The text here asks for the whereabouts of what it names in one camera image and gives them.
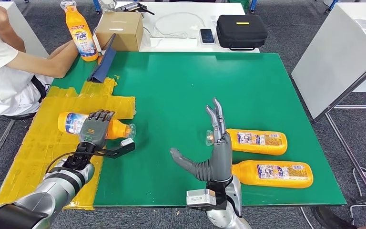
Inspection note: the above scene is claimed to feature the black handheld device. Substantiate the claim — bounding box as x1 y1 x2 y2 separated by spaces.
116 1 155 16

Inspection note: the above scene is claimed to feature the black left camera bracket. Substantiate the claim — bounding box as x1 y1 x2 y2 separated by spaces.
86 141 136 159

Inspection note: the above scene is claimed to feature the orange detergent bottle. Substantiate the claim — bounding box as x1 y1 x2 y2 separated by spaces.
232 160 314 189
60 0 99 62
205 128 288 156
57 111 137 140

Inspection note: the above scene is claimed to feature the black carry case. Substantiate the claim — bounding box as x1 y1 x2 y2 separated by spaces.
216 14 269 52

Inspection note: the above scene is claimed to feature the black right camera bracket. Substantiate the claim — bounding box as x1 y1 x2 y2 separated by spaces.
206 181 231 211

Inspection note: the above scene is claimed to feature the brown cardboard box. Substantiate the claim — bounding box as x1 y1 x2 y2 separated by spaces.
95 11 144 52

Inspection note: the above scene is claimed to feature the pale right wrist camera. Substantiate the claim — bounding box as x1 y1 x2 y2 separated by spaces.
186 189 217 208

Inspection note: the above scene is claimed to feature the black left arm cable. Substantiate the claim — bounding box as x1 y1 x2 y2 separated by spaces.
45 151 91 175

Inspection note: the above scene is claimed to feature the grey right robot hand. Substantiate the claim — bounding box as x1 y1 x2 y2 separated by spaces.
169 97 234 183

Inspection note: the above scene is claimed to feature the black stool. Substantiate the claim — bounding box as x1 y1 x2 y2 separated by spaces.
0 110 36 184

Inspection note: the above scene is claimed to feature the black camera bracket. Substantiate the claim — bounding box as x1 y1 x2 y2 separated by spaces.
206 181 231 211
86 141 136 159

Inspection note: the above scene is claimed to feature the white side table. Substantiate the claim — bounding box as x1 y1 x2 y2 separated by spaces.
291 0 366 205

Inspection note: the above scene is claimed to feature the black shoe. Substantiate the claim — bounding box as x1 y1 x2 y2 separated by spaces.
312 206 357 229

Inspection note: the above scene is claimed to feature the smartphone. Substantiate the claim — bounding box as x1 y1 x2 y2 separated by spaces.
199 28 216 45

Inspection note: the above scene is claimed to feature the white cable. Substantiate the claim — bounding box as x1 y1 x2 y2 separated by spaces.
142 11 207 40

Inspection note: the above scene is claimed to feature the dark blue folder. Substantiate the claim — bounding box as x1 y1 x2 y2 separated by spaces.
87 33 117 84

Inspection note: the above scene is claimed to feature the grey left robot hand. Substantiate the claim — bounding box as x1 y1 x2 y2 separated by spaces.
79 109 116 146

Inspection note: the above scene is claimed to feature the green table mat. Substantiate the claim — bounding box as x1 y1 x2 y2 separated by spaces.
51 52 348 208

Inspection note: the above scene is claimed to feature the green plastic crate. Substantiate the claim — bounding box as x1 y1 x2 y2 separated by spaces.
228 0 251 11

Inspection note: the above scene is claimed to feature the yellow taped sheet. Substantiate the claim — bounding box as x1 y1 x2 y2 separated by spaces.
0 77 137 211

